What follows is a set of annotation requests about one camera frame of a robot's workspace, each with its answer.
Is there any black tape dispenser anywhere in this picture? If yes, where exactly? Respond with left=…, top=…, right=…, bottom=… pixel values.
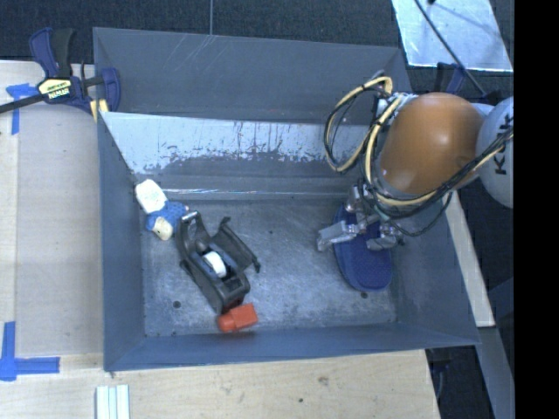
left=174, top=210, right=262, bottom=316

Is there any blue and white toy figure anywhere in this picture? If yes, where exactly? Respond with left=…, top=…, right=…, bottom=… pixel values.
left=135, top=178, right=190, bottom=242

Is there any orange-red block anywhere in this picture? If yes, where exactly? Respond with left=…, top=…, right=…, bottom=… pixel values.
left=217, top=301, right=259, bottom=334

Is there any pale wood board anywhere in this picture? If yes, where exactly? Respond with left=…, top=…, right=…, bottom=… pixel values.
left=14, top=102, right=107, bottom=360

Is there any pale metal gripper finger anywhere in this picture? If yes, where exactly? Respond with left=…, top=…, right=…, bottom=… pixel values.
left=365, top=236, right=399, bottom=252
left=315, top=222, right=368, bottom=253

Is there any blue oval pad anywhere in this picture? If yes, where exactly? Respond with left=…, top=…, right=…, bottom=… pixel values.
left=332, top=203, right=394, bottom=293

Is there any grey metal bin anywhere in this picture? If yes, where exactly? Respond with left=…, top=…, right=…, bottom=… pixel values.
left=92, top=26, right=482, bottom=373

